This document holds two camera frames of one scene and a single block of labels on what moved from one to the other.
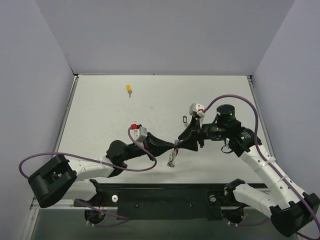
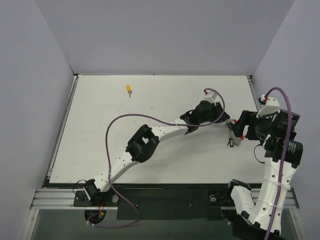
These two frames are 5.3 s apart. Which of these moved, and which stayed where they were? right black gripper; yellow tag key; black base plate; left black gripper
Moved: left black gripper; right black gripper
Stayed: yellow tag key; black base plate
